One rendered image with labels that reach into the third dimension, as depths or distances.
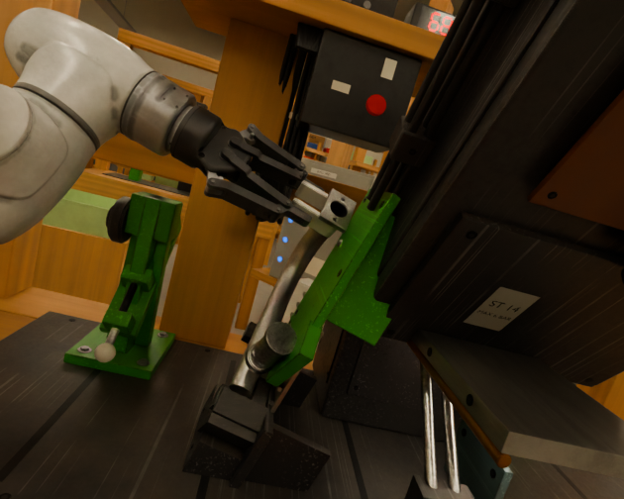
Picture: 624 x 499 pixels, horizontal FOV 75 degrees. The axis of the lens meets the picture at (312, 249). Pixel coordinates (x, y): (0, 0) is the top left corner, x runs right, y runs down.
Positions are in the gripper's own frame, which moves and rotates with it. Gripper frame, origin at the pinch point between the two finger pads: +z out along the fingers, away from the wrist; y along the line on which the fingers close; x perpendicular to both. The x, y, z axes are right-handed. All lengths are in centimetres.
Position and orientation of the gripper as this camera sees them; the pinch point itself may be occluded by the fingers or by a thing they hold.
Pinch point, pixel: (317, 209)
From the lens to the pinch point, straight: 55.6
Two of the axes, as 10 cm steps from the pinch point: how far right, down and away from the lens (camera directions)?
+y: 3.2, -7.4, 5.9
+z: 8.5, 4.9, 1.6
